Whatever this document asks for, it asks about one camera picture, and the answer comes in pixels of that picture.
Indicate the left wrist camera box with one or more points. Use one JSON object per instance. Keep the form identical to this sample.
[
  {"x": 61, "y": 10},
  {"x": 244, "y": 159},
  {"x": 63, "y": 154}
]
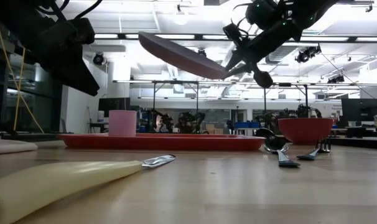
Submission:
[{"x": 82, "y": 31}]

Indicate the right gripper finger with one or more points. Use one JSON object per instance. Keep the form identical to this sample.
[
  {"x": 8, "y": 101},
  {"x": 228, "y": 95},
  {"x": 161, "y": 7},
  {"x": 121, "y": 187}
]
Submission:
[
  {"x": 238, "y": 67},
  {"x": 263, "y": 79}
]

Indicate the pink plastic cup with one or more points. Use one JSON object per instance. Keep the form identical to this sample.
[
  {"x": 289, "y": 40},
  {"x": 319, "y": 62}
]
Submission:
[{"x": 122, "y": 123}]

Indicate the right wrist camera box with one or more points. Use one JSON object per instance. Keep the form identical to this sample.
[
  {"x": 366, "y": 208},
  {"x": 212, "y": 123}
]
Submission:
[{"x": 232, "y": 31}]

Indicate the white jar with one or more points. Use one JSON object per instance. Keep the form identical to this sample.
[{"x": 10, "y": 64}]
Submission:
[{"x": 100, "y": 116}]

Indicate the long ceiling light rail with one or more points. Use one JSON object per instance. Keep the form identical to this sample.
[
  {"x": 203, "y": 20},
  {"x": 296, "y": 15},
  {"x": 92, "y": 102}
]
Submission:
[{"x": 176, "y": 36}]

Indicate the red plastic tray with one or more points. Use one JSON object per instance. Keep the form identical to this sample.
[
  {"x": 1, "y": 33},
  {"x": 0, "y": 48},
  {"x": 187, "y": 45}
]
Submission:
[{"x": 160, "y": 143}]

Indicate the blue storage bin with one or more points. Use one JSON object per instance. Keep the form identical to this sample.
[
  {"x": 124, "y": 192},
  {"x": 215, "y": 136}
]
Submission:
[{"x": 246, "y": 125}]

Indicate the lilac plastic plate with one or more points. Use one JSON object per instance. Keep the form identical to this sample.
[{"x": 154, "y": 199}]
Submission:
[{"x": 182, "y": 59}]

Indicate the black computer monitor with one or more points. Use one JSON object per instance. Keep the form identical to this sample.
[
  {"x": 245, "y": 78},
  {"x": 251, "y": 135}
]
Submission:
[
  {"x": 114, "y": 104},
  {"x": 361, "y": 109}
]

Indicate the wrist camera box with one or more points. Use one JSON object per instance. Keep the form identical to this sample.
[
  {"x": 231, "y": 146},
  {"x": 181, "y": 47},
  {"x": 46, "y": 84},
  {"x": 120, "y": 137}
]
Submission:
[
  {"x": 232, "y": 31},
  {"x": 82, "y": 31}
]

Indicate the black metal workstation frame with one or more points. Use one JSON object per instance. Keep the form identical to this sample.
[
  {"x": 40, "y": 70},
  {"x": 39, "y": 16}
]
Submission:
[
  {"x": 306, "y": 99},
  {"x": 176, "y": 82}
]

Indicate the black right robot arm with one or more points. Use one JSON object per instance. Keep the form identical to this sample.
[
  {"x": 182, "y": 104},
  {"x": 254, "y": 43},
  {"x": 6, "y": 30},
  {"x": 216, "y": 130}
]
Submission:
[{"x": 316, "y": 7}]

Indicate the brown cardboard boxes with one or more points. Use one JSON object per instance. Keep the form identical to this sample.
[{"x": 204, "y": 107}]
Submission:
[{"x": 211, "y": 129}]

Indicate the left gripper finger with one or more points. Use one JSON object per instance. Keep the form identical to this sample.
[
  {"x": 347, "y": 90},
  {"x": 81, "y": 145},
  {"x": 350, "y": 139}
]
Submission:
[{"x": 73, "y": 68}]

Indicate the red plastic bowl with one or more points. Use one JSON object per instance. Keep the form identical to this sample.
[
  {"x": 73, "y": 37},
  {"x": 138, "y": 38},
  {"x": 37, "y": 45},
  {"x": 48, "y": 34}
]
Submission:
[{"x": 305, "y": 130}]

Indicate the white cloth napkin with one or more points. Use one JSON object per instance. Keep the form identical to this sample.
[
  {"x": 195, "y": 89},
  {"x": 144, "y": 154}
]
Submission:
[{"x": 8, "y": 146}]

